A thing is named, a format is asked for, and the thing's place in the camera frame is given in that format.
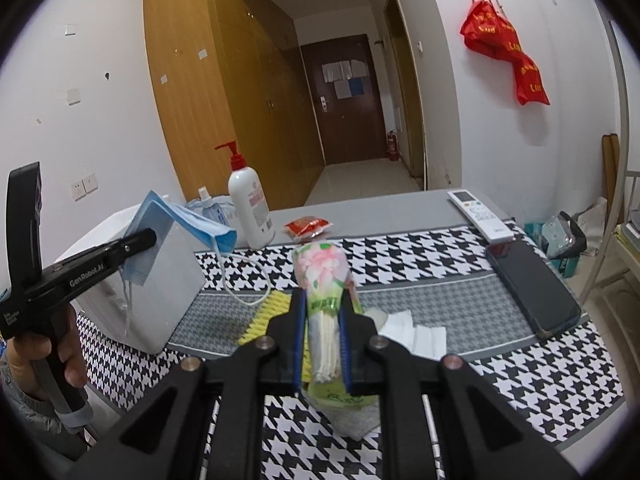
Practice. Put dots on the white metal bed frame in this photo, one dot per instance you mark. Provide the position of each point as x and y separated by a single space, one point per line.
620 110

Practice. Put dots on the white wall socket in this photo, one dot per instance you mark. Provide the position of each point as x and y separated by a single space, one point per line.
90 183
78 190

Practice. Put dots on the houndstooth tablecloth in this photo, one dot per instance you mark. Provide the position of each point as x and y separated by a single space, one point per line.
450 270

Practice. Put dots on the wooden side door frame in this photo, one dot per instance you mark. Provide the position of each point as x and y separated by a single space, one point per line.
405 85

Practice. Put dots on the small white bottle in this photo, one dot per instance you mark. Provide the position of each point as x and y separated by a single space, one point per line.
217 210

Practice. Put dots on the wooden wardrobe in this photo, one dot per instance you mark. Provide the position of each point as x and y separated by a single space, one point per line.
200 85

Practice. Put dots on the white lotion pump bottle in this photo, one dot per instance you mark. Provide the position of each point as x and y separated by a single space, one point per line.
250 210

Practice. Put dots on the person's left hand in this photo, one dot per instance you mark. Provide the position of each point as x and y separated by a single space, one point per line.
75 355

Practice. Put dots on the yellow ribbed sponge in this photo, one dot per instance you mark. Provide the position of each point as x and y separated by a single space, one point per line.
270 310

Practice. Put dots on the white plastic bag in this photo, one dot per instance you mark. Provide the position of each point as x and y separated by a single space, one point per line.
592 225

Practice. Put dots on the enoki mushroom packet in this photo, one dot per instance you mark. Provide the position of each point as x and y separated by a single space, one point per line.
322 280

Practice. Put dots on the red plastic bag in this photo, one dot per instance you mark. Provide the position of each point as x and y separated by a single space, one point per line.
487 30

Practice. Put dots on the small white paper notice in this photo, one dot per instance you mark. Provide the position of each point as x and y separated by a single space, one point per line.
341 91

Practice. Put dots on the teal box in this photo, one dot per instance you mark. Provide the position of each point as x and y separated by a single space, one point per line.
565 266

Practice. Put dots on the white wall switch plate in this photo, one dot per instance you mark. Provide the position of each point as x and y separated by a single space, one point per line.
74 97

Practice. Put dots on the white remote control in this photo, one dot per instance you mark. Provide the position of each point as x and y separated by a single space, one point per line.
480 215

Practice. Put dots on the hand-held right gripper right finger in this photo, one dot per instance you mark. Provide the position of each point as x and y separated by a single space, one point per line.
344 342

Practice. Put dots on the blue face mask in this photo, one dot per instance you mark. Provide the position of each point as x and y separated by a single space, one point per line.
167 215

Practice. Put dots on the wooden board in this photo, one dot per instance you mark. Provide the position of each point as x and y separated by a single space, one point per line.
610 170

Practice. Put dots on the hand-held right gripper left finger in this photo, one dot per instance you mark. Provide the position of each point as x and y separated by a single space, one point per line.
299 332

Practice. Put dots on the white wall cover plate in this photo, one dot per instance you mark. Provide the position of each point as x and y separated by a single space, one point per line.
70 30

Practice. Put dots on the dark brown door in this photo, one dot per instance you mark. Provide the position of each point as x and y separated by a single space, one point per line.
350 125

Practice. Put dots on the white foam box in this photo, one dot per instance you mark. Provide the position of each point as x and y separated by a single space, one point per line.
170 285

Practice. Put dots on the red fire extinguisher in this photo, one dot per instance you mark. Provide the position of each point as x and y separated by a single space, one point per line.
393 146

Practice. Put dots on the round translucent pad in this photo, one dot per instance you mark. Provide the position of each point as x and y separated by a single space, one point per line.
376 319

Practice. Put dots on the white folded tissue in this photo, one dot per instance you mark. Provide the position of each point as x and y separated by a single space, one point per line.
398 322
430 342

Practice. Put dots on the black smartphone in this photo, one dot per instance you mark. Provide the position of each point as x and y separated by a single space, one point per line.
530 290

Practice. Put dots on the grey-white cloth piece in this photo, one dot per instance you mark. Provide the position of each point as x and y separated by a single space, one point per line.
352 422

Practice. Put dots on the blue paper notice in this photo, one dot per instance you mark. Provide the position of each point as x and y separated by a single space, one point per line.
357 87

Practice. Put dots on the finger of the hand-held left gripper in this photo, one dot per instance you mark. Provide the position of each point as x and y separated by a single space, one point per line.
132 245

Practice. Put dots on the red snack packet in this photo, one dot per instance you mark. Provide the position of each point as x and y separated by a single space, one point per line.
305 226

